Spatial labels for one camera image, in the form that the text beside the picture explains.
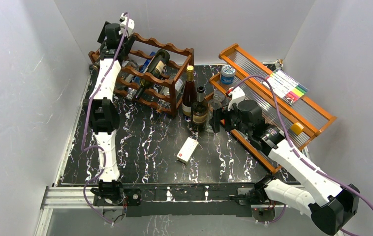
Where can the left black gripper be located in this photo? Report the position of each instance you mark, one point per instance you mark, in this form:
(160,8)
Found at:
(127,42)

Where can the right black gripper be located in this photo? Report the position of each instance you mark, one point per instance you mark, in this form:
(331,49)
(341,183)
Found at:
(218,115)

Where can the green wine bottle brown label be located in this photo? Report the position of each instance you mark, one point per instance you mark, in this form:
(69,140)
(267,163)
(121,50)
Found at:
(199,111)

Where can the clear glass bottle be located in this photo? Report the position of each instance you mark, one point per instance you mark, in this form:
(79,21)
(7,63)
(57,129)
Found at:
(215,102)

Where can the dark red wine bottle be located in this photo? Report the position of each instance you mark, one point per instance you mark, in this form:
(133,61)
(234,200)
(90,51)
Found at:
(189,93)

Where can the clear bottle gold label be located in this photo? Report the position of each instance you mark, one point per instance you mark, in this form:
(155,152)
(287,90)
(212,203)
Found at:
(95,58)

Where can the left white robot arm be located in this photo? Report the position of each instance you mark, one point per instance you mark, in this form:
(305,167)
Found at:
(102,116)

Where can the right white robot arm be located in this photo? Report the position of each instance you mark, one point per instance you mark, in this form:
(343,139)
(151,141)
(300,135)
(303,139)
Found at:
(328,204)

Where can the dark bottle cream label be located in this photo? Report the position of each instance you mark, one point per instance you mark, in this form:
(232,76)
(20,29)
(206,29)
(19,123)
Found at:
(155,67)

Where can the brown wooden wine rack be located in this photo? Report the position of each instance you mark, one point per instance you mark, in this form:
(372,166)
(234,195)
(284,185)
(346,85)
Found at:
(160,75)

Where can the blue patterned bottle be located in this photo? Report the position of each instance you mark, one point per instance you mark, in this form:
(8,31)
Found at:
(143,68)

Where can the clear bottle white label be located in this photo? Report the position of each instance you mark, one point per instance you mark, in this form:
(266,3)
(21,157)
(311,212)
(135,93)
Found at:
(165,91)

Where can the white rectangular box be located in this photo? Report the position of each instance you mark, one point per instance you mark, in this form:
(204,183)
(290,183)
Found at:
(187,150)

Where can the blue lidded jar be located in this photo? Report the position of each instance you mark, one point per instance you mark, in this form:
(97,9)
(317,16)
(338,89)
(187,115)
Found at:
(227,74)

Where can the orange tiered display shelf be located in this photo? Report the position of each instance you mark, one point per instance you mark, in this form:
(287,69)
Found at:
(305,111)

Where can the pack of coloured markers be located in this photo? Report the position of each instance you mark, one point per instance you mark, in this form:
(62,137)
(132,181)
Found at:
(285,87)

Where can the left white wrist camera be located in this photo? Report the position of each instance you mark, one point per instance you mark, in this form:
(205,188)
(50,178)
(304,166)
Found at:
(126,24)

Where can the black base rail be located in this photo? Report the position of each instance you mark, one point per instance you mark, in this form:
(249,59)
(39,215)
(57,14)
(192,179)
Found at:
(237,199)

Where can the aluminium frame rail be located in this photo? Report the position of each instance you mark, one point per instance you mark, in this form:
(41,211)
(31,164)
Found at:
(66,198)

